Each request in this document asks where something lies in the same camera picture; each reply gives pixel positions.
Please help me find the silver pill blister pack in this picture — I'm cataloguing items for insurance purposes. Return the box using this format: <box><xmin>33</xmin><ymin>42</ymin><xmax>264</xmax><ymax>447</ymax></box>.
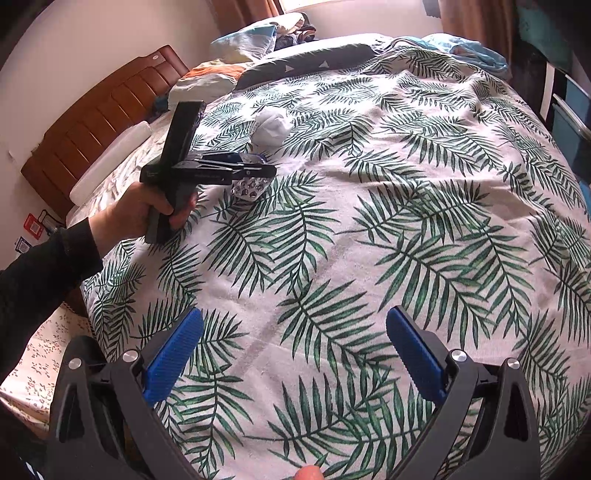
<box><xmin>231</xmin><ymin>178</ymin><xmax>273</xmax><ymax>202</ymax></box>

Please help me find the person's left forearm black sleeve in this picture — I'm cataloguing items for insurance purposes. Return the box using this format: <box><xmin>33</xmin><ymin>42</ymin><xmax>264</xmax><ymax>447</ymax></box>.
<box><xmin>1</xmin><ymin>220</ymin><xmax>102</xmax><ymax>378</ymax></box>

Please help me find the person's left hand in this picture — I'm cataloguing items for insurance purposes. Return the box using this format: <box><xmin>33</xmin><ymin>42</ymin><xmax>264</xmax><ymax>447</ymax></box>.
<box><xmin>88</xmin><ymin>182</ymin><xmax>197</xmax><ymax>258</ymax></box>

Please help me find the person's right hand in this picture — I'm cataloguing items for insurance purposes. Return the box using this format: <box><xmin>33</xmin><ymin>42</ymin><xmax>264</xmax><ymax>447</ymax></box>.
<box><xmin>294</xmin><ymin>465</ymin><xmax>325</xmax><ymax>480</ymax></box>

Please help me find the long white pillow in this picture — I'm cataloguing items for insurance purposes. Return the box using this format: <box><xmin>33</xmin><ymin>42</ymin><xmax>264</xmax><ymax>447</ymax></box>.
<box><xmin>69</xmin><ymin>121</ymin><xmax>152</xmax><ymax>206</ymax></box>

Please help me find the wooden headboard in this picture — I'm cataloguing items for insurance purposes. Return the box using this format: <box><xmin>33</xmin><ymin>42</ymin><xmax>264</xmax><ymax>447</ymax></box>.
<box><xmin>21</xmin><ymin>45</ymin><xmax>188</xmax><ymax>220</ymax></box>

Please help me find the orange white pillow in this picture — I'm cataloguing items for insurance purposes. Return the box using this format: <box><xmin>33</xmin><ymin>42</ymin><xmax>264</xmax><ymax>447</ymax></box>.
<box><xmin>168</xmin><ymin>60</ymin><xmax>250</xmax><ymax>111</ymax></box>

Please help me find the white patterned side cloth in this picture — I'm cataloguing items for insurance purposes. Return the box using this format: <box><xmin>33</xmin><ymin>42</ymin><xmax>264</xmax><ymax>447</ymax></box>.
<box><xmin>1</xmin><ymin>303</ymin><xmax>92</xmax><ymax>437</ymax></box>

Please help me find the blue white pillow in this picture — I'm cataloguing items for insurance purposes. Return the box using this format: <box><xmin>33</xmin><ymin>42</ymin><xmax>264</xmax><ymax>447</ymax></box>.
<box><xmin>211</xmin><ymin>12</ymin><xmax>304</xmax><ymax>64</ymax></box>

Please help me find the dark grey patterned pillow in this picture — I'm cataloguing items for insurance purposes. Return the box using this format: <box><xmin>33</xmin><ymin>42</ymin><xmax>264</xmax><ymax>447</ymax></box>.
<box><xmin>235</xmin><ymin>33</ymin><xmax>394</xmax><ymax>91</ymax></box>

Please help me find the brown left curtain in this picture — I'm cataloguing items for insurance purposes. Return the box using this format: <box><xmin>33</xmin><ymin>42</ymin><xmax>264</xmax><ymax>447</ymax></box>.
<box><xmin>209</xmin><ymin>0</ymin><xmax>283</xmax><ymax>35</ymax></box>

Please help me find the brown curtain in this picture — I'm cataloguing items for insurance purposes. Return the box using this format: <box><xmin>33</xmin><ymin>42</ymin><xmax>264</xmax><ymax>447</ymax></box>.
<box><xmin>439</xmin><ymin>0</ymin><xmax>517</xmax><ymax>62</ymax></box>
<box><xmin>209</xmin><ymin>0</ymin><xmax>283</xmax><ymax>35</ymax></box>

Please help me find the fern print duvet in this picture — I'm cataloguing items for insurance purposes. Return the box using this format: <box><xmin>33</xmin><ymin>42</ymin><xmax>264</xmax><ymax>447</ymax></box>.
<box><xmin>82</xmin><ymin>42</ymin><xmax>590</xmax><ymax>479</ymax></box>

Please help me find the white drawer storage unit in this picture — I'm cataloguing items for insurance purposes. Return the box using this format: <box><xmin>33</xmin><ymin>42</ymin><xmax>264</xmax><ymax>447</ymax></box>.
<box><xmin>541</xmin><ymin>63</ymin><xmax>590</xmax><ymax>186</ymax></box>

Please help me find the light blue blanket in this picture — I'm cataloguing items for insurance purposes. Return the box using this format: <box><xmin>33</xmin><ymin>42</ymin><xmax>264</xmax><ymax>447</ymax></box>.
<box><xmin>402</xmin><ymin>33</ymin><xmax>511</xmax><ymax>80</ymax></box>

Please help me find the brown right curtain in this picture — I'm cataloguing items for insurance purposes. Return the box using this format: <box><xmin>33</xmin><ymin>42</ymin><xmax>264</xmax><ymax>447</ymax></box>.
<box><xmin>439</xmin><ymin>0</ymin><xmax>517</xmax><ymax>62</ymax></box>

